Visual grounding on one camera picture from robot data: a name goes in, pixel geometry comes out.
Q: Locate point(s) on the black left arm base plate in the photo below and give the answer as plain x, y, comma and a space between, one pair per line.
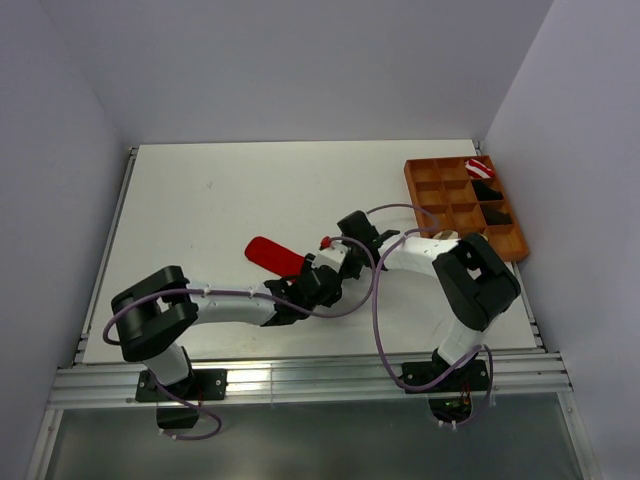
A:
199, 385

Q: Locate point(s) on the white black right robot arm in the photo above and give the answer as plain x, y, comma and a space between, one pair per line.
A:
477, 284

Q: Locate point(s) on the black rolled sock upper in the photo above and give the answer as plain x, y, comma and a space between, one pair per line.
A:
485, 192

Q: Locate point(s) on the dark brown rolled sock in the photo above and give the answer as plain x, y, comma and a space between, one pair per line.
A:
496, 213

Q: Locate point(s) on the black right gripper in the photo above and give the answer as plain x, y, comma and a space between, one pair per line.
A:
354, 272

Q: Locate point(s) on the brown striped sock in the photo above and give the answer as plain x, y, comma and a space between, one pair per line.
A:
446, 235

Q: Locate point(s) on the red sock with white pattern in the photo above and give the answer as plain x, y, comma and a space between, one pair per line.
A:
285, 264

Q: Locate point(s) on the aluminium frame rail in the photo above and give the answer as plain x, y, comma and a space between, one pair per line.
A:
298, 380

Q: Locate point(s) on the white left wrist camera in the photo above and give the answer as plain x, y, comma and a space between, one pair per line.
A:
332, 257

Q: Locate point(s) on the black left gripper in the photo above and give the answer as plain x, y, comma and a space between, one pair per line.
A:
307, 266

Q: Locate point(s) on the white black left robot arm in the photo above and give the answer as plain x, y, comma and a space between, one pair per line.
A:
151, 315

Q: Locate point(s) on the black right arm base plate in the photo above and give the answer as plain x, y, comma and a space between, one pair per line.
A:
472, 377

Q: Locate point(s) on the wooden compartment tray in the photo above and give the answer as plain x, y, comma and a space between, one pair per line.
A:
442, 190

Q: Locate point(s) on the red white striped rolled sock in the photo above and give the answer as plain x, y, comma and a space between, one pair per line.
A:
478, 170

